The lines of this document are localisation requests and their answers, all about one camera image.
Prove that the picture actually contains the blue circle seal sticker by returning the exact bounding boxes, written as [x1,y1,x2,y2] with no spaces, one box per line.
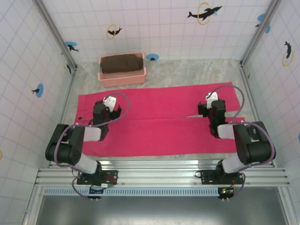
[31,83,45,98]

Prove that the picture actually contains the pink long pants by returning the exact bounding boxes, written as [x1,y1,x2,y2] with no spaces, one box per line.
[74,81,246,157]

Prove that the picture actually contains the shark blue oval sticker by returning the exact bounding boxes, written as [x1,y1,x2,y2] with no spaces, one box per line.
[65,41,80,53]

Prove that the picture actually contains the green circuit board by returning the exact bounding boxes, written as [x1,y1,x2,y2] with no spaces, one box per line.
[219,187,234,197]

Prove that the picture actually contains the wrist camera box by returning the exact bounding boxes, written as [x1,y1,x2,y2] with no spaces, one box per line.
[205,92,220,109]
[103,95,118,113]

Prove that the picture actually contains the brown folded cloth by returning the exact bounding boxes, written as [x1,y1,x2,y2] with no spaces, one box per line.
[100,53,143,75]

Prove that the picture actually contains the aluminium side rail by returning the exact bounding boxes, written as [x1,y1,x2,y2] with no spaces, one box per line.
[48,67,79,168]
[239,64,276,167]

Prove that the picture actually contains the aluminium mounting rail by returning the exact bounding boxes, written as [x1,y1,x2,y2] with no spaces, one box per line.
[34,160,292,188]

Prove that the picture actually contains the upright dolphin ring sticker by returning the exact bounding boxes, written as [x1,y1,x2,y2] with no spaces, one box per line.
[282,41,295,67]

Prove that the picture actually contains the slotted grey cable duct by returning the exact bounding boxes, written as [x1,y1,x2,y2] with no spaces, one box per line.
[43,187,236,196]

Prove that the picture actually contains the blue sticker behind post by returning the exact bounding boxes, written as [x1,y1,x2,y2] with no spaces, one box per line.
[255,13,271,33]

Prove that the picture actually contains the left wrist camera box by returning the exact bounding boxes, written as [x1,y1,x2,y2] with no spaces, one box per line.
[103,95,118,113]

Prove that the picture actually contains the pink plastic basket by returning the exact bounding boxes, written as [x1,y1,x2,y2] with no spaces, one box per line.
[97,51,147,88]

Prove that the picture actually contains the small dolphin ring sticker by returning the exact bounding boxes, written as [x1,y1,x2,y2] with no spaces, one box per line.
[106,24,123,39]

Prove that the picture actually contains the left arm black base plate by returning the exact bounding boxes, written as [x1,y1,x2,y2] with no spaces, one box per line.
[76,170,119,186]

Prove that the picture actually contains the dolphin sticker beside post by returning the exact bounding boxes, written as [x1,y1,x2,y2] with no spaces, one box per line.
[63,58,72,75]

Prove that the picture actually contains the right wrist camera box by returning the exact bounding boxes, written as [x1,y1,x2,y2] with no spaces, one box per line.
[205,92,220,109]

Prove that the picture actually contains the aluminium frame post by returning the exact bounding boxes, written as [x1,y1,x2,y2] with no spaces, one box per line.
[240,0,282,66]

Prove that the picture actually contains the large dolphin ring sticker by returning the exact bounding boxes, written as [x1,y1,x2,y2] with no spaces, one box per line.
[187,2,223,25]

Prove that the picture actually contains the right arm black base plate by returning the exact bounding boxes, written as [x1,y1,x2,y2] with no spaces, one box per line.
[195,169,245,186]

